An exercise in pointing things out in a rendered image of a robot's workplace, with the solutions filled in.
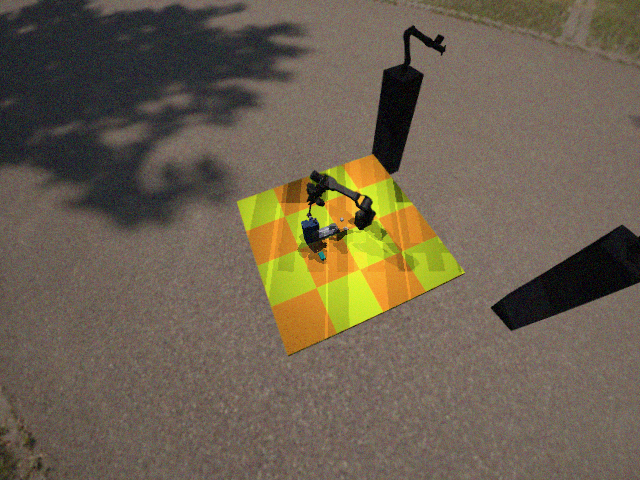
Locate dark blue arbor press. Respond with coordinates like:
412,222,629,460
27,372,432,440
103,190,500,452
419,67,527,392
301,204,339,244

